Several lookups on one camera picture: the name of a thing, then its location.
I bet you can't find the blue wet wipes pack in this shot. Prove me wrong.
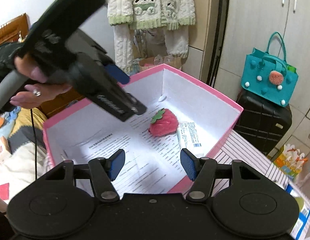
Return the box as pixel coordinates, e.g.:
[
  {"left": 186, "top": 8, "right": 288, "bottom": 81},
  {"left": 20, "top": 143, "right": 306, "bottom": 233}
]
[{"left": 286, "top": 181, "right": 310, "bottom": 240}]

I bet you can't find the teal felt handbag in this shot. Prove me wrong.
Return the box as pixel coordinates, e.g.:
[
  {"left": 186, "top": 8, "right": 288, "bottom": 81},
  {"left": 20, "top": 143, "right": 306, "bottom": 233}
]
[{"left": 241, "top": 31, "right": 299, "bottom": 107}]

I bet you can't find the pink strawberry plush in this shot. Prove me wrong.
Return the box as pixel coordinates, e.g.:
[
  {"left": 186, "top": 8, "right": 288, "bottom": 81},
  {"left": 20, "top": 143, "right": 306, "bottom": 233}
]
[{"left": 148, "top": 108, "right": 179, "bottom": 137}]

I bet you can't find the wardrobe cabinet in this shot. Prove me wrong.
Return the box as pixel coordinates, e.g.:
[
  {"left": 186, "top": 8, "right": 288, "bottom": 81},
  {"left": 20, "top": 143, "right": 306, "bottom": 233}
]
[{"left": 214, "top": 0, "right": 310, "bottom": 114}]

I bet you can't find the striped table cloth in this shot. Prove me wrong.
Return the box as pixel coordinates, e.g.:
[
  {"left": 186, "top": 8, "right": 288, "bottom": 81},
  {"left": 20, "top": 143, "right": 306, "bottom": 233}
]
[{"left": 214, "top": 131, "right": 289, "bottom": 189}]

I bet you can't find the white tissue pack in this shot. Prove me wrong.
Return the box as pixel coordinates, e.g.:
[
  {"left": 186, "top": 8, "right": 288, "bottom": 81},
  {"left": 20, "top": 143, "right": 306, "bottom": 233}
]
[{"left": 177, "top": 122, "right": 203, "bottom": 152}]

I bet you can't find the pink storage box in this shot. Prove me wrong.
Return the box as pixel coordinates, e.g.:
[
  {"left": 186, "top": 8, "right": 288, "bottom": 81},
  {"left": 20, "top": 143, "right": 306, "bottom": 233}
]
[{"left": 43, "top": 64, "right": 243, "bottom": 195}]

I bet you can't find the person's left hand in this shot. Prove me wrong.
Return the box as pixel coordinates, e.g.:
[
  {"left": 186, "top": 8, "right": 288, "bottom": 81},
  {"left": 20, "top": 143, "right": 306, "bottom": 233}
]
[{"left": 10, "top": 54, "right": 71, "bottom": 109}]

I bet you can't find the black suitcase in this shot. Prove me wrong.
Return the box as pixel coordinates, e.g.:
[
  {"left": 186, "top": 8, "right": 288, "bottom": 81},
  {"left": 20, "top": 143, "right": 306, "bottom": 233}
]
[{"left": 234, "top": 89, "right": 292, "bottom": 155}]

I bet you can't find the cream knitted sweater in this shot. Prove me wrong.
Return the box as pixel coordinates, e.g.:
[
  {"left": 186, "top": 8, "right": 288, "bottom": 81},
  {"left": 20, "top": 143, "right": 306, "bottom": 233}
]
[{"left": 107, "top": 0, "right": 196, "bottom": 74}]

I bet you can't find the colourful gift bag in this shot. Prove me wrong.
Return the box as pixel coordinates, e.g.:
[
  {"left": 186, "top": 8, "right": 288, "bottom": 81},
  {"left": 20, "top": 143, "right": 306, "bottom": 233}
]
[{"left": 272, "top": 144, "right": 308, "bottom": 181}]

